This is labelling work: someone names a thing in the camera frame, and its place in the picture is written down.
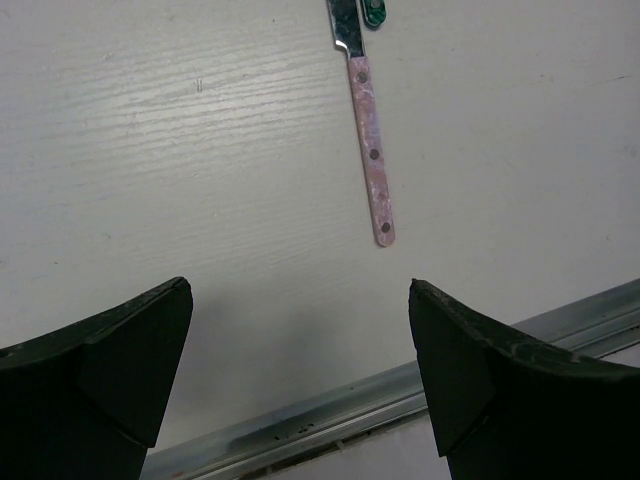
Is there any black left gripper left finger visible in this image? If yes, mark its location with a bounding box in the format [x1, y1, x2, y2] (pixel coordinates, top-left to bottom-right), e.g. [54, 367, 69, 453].
[1, 277, 193, 479]

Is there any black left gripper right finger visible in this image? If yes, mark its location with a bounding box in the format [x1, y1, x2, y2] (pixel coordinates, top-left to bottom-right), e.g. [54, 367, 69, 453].
[409, 280, 639, 479]

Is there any knife with green handle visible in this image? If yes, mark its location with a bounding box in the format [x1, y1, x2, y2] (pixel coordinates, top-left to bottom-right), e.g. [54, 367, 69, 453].
[360, 0, 387, 29]

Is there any knife with pink handle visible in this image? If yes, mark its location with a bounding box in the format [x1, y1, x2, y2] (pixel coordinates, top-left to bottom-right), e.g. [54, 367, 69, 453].
[327, 0, 395, 247]

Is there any aluminium table frame rail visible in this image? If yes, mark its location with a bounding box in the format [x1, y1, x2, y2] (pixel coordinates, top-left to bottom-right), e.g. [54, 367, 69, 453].
[141, 281, 639, 479]

